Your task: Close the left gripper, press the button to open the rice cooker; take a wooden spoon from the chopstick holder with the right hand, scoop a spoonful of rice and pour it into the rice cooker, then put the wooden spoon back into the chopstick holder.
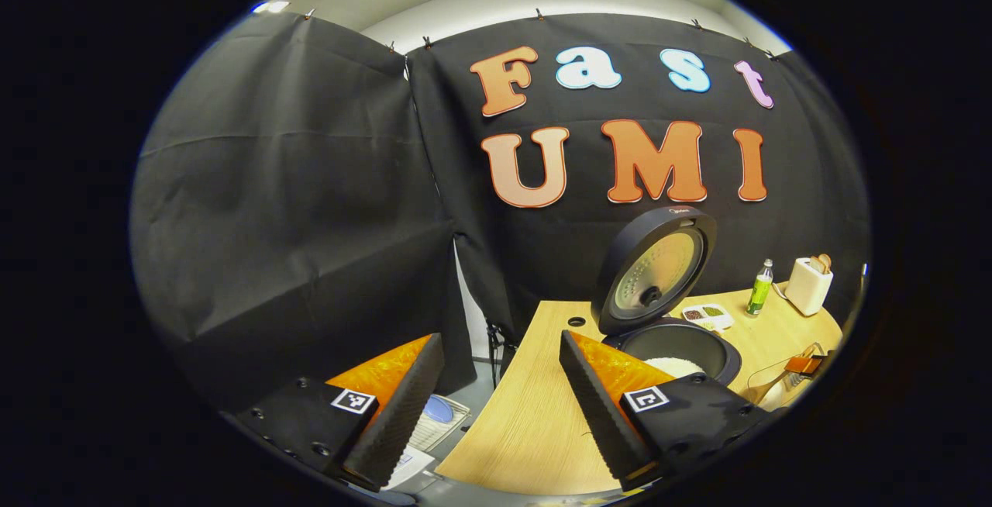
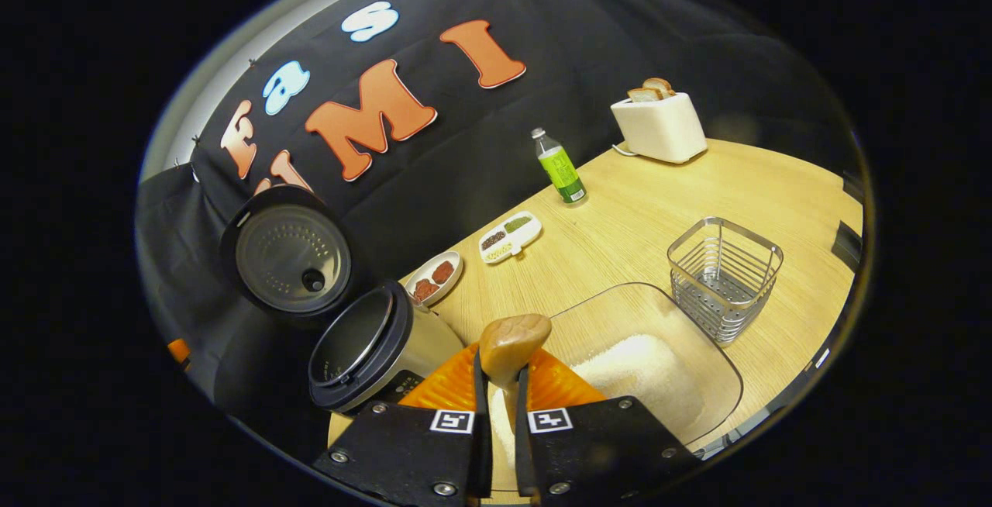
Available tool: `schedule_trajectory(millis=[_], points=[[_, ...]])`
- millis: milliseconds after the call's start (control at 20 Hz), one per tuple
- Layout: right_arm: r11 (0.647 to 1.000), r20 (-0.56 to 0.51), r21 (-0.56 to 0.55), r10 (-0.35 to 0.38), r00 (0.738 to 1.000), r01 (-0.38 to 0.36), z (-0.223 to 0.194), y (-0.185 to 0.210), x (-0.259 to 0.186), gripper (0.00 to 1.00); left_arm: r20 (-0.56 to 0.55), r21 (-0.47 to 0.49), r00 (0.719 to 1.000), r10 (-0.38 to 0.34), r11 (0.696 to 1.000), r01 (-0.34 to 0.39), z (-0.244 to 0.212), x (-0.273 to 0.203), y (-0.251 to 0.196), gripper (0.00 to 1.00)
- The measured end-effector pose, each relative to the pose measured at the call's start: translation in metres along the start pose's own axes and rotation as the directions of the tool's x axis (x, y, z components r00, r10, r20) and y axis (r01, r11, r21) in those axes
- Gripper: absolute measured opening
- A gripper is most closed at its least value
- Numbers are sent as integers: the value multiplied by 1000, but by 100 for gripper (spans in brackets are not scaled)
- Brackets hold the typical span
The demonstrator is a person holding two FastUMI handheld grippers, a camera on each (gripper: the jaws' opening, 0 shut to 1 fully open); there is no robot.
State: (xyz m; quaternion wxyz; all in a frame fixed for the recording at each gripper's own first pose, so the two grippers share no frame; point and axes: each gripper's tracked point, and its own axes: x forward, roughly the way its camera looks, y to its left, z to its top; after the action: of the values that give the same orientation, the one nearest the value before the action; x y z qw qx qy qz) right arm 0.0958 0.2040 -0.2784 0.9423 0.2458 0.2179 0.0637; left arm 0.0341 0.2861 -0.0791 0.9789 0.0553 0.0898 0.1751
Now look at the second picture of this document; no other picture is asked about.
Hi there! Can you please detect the metal wire chopstick holder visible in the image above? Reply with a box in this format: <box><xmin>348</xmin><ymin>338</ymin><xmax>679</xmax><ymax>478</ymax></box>
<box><xmin>667</xmin><ymin>217</ymin><xmax>784</xmax><ymax>347</ymax></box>

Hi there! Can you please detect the green label bottle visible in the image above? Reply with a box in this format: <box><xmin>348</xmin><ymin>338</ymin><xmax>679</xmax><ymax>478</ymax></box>
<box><xmin>531</xmin><ymin>128</ymin><xmax>587</xmax><ymax>205</ymax></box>

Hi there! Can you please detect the white divided bean dish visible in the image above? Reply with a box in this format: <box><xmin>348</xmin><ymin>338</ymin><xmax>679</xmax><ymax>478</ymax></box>
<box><xmin>478</xmin><ymin>211</ymin><xmax>543</xmax><ymax>265</ymax></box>

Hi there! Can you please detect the small black box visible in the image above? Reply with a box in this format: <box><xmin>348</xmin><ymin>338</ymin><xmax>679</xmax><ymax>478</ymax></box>
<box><xmin>832</xmin><ymin>220</ymin><xmax>863</xmax><ymax>271</ymax></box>

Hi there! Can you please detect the clear glass tray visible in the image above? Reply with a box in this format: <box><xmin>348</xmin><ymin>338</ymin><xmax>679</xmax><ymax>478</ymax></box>
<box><xmin>488</xmin><ymin>282</ymin><xmax>745</xmax><ymax>492</ymax></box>

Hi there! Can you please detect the round white plate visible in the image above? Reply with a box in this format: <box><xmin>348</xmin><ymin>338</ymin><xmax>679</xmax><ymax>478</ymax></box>
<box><xmin>405</xmin><ymin>250</ymin><xmax>463</xmax><ymax>308</ymax></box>

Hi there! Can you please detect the dark grey rice cooker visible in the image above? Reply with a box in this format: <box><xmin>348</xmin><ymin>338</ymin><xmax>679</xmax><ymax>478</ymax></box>
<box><xmin>219</xmin><ymin>185</ymin><xmax>466</xmax><ymax>415</ymax></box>

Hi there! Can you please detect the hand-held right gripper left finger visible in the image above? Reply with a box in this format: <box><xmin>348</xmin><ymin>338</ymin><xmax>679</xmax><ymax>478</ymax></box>
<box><xmin>314</xmin><ymin>343</ymin><xmax>493</xmax><ymax>506</ymax></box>

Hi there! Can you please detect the black backdrop cloth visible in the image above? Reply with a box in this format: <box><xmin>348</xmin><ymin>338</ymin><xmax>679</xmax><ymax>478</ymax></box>
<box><xmin>136</xmin><ymin>0</ymin><xmax>861</xmax><ymax>415</ymax></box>

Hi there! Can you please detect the white toaster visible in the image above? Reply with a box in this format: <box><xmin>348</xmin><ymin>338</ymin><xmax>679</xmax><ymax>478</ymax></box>
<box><xmin>610</xmin><ymin>91</ymin><xmax>708</xmax><ymax>164</ymax></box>

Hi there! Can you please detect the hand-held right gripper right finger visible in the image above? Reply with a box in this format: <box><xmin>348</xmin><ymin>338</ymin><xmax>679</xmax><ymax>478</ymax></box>
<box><xmin>513</xmin><ymin>348</ymin><xmax>702</xmax><ymax>506</ymax></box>

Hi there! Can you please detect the wooden spoon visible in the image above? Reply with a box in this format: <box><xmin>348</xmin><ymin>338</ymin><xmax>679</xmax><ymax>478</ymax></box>
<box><xmin>479</xmin><ymin>313</ymin><xmax>553</xmax><ymax>415</ymax></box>

